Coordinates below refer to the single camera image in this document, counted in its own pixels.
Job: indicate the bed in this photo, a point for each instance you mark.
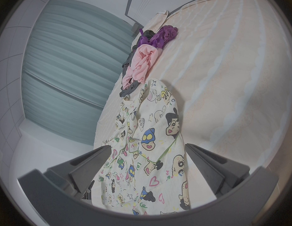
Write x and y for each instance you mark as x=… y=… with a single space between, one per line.
x=230 y=79

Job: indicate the blue-green curtain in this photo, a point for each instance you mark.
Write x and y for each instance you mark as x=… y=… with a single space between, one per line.
x=73 y=62

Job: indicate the cream pillow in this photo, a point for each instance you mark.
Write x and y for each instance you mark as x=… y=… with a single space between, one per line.
x=157 y=20

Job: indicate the purple garment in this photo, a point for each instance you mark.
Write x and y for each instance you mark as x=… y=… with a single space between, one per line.
x=160 y=38

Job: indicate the pink garment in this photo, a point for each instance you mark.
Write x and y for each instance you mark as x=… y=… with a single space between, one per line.
x=143 y=62

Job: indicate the white printed pyjama top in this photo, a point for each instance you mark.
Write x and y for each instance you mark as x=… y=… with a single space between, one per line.
x=155 y=126

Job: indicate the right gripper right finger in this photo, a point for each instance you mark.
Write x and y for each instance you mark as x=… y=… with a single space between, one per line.
x=207 y=168

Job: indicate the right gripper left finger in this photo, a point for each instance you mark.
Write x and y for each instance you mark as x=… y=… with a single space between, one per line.
x=86 y=168

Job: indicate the black garment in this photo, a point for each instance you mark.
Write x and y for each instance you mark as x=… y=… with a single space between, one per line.
x=131 y=91

